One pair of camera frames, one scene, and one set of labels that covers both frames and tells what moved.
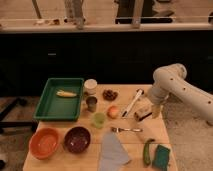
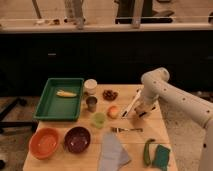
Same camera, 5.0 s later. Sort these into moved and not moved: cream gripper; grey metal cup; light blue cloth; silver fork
Moved: cream gripper
Not moved: grey metal cup; silver fork; light blue cloth
